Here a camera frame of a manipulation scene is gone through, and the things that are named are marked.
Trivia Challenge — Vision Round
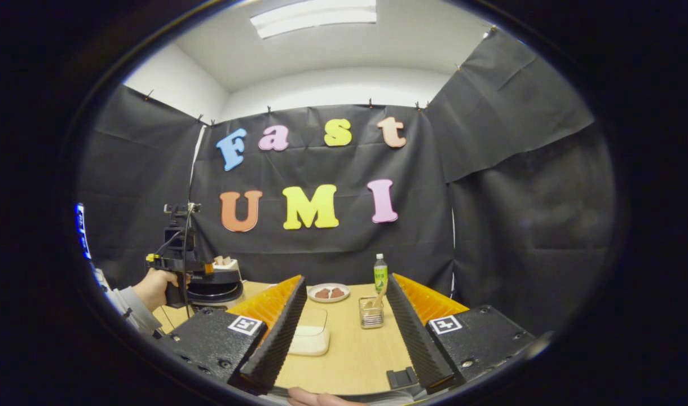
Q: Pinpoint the bright monitor screen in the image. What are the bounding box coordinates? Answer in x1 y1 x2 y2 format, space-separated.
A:
75 203 92 261

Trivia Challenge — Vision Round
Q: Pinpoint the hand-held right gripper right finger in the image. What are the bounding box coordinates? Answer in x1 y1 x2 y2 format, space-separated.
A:
385 273 539 395

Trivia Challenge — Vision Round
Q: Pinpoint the white toaster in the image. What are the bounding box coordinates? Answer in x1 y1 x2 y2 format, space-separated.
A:
213 255 242 283

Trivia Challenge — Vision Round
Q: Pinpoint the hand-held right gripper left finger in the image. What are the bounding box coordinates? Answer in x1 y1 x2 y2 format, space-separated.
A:
152 275 308 391

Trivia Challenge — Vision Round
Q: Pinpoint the white round plate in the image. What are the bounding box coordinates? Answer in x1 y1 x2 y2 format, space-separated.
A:
308 283 351 303

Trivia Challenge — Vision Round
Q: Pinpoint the green drink bottle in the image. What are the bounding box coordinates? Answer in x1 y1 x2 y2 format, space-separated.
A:
374 253 389 294

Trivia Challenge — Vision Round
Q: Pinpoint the clear container of white rice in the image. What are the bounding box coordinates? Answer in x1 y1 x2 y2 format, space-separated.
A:
288 306 331 356

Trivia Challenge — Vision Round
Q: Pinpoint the dark grey rice cooker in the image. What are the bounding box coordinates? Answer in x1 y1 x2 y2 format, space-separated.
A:
185 270 245 310

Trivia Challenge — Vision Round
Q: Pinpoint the metal wire chopstick holder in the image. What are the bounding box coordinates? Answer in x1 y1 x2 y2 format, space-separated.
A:
359 295 385 329

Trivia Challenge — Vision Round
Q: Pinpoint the wooden spoon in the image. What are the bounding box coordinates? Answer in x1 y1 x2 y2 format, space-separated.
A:
368 280 389 310

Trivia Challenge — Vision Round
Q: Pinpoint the ceiling light panel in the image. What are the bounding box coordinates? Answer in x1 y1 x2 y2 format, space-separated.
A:
250 0 377 39

